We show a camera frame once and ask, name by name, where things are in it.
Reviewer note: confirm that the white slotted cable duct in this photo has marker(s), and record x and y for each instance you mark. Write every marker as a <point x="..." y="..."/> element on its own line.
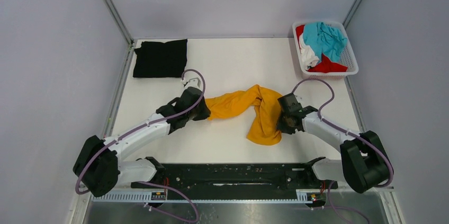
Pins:
<point x="159" y="196"/>

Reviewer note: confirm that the red t shirt in basket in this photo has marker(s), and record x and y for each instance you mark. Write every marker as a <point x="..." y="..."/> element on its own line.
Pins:
<point x="324" y="66"/>

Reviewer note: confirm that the white t shirt in basket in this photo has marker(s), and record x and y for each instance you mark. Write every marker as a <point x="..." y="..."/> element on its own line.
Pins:
<point x="307" y="56"/>

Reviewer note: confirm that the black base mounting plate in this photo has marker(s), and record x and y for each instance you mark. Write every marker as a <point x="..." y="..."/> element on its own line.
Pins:
<point x="246" y="179"/>

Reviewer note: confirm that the teal t shirt in basket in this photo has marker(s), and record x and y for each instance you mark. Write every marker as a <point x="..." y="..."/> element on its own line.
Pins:
<point x="325" y="40"/>

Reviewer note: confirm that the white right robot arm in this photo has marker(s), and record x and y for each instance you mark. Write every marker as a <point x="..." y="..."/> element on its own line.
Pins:
<point x="363" y="162"/>

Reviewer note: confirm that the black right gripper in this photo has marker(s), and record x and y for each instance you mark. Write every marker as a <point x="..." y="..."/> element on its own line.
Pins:
<point x="281" y="127"/>

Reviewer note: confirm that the aluminium frame rail left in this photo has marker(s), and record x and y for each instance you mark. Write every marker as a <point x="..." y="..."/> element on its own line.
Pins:
<point x="119" y="21"/>

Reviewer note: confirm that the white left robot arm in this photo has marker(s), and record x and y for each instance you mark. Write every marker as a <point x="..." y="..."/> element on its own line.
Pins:
<point x="101" y="164"/>

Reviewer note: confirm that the folded black t shirt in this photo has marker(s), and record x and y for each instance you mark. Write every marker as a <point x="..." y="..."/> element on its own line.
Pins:
<point x="160" y="59"/>

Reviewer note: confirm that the white plastic laundry basket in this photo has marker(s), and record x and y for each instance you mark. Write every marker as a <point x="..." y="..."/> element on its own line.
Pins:
<point x="347" y="58"/>

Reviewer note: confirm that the orange t shirt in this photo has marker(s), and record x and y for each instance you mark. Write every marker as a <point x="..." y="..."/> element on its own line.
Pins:
<point x="267" y="109"/>

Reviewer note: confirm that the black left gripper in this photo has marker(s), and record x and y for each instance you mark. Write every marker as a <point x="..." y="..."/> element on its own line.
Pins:
<point x="205" y="113"/>

